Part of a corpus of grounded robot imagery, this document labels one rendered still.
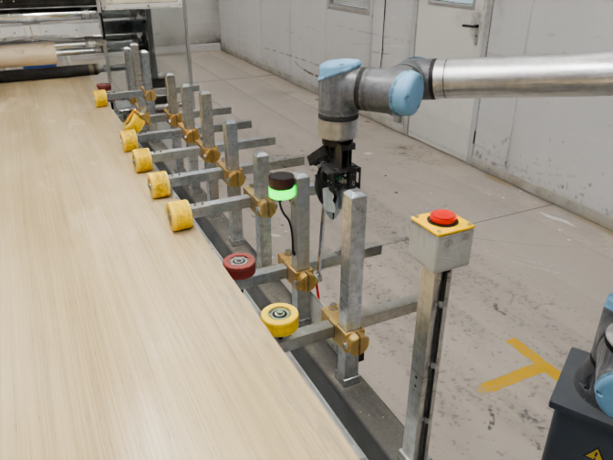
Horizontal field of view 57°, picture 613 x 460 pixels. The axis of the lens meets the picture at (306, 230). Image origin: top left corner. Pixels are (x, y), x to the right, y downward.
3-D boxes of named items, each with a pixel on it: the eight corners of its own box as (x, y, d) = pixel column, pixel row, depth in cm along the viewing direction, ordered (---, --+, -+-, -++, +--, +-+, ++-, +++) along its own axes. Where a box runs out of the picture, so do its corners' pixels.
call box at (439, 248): (441, 249, 94) (446, 207, 90) (469, 269, 88) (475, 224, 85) (406, 258, 91) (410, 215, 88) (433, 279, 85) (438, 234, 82)
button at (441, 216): (444, 216, 89) (445, 206, 88) (461, 226, 86) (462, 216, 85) (423, 221, 87) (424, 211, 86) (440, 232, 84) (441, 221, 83)
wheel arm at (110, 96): (198, 89, 296) (197, 82, 294) (200, 91, 293) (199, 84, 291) (98, 99, 276) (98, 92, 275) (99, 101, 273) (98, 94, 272)
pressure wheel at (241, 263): (250, 286, 148) (248, 247, 143) (261, 301, 142) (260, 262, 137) (221, 293, 145) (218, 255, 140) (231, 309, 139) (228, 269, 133)
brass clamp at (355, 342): (340, 318, 134) (341, 301, 132) (370, 351, 123) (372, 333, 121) (317, 326, 132) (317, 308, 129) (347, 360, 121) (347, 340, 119)
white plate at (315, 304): (294, 300, 159) (294, 270, 155) (338, 353, 139) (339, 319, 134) (292, 300, 159) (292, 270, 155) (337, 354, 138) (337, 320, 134)
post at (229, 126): (241, 253, 195) (233, 117, 174) (244, 257, 192) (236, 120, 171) (231, 256, 194) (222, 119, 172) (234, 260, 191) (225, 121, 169)
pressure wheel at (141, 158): (147, 142, 194) (153, 160, 190) (147, 157, 200) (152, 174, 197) (129, 144, 191) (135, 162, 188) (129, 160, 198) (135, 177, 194)
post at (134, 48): (148, 131, 314) (136, 41, 293) (149, 133, 311) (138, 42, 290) (141, 132, 313) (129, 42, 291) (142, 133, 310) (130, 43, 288)
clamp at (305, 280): (295, 266, 153) (294, 249, 151) (316, 289, 142) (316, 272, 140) (275, 270, 151) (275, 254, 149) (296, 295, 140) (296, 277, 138)
